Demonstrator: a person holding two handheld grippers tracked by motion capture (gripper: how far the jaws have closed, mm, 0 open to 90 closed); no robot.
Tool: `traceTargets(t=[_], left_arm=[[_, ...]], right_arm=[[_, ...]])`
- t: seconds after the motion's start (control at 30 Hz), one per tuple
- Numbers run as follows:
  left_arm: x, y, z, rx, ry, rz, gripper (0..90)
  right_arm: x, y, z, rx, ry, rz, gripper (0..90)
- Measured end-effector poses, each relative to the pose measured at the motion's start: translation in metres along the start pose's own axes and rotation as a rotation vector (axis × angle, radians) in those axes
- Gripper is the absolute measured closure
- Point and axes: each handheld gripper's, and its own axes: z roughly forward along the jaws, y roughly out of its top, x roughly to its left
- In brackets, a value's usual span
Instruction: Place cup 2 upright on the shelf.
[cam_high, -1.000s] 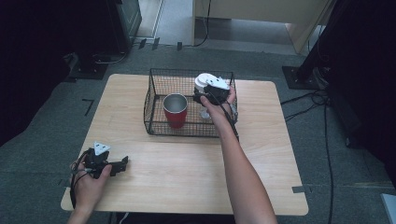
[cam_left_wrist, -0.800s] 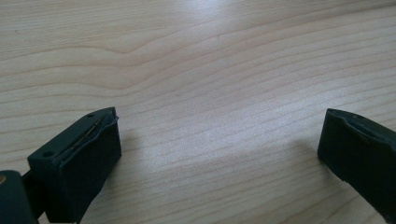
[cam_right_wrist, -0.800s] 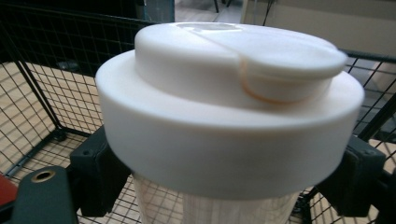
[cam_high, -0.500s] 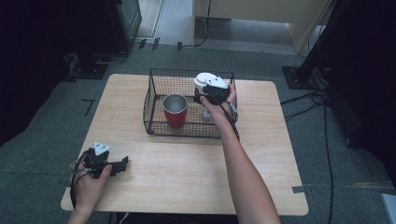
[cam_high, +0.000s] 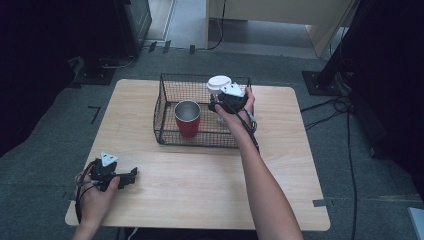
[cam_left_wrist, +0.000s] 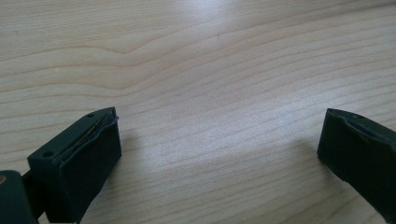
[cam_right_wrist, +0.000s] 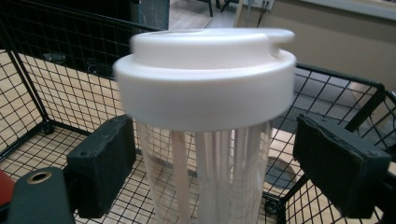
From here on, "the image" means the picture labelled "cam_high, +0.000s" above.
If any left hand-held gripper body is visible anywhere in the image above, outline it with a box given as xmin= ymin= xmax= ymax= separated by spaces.
xmin=87 ymin=151 xmax=121 ymax=192

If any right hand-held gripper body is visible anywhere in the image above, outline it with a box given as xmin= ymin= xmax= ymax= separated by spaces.
xmin=213 ymin=82 xmax=250 ymax=114

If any white cup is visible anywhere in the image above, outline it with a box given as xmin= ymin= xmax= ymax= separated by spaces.
xmin=206 ymin=75 xmax=233 ymax=102

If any black wire basket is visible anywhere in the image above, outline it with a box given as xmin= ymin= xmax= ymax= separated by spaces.
xmin=152 ymin=72 xmax=253 ymax=149

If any person's right hand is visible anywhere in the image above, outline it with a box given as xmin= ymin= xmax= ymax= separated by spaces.
xmin=214 ymin=85 xmax=256 ymax=134

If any person's left hand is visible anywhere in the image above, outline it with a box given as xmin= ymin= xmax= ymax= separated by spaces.
xmin=75 ymin=164 xmax=121 ymax=228

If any red cup with metal inside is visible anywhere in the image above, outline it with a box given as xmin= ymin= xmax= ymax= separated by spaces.
xmin=173 ymin=99 xmax=202 ymax=139

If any dark wristband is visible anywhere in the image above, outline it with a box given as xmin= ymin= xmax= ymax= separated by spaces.
xmin=244 ymin=109 xmax=259 ymax=134

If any beige wooden furniture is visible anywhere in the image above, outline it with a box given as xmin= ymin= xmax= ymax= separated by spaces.
xmin=205 ymin=0 xmax=360 ymax=60

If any black metal stand base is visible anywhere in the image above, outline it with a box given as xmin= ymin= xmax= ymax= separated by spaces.
xmin=301 ymin=69 xmax=353 ymax=98

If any black floor plate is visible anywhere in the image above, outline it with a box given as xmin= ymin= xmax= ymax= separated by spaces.
xmin=70 ymin=55 xmax=118 ymax=86

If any black cabinet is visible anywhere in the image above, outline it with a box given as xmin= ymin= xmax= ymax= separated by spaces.
xmin=113 ymin=0 xmax=153 ymax=58

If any dark curtain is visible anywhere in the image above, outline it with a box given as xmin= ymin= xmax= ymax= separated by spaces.
xmin=0 ymin=0 xmax=126 ymax=158
xmin=324 ymin=0 xmax=424 ymax=201

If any white flat object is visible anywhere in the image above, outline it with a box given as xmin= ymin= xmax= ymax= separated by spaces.
xmin=406 ymin=206 xmax=424 ymax=240

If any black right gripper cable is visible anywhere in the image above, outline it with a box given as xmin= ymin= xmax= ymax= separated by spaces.
xmin=222 ymin=102 xmax=261 ymax=154

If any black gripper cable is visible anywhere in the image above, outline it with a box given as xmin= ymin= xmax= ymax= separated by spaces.
xmin=222 ymin=102 xmax=261 ymax=154
xmin=74 ymin=160 xmax=101 ymax=225

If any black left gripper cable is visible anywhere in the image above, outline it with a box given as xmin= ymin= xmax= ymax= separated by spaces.
xmin=74 ymin=160 xmax=101 ymax=225

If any black hanging cable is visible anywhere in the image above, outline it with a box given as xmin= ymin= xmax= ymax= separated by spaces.
xmin=196 ymin=0 xmax=228 ymax=52

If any long black floor cable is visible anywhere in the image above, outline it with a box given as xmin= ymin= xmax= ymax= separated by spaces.
xmin=344 ymin=108 xmax=358 ymax=240

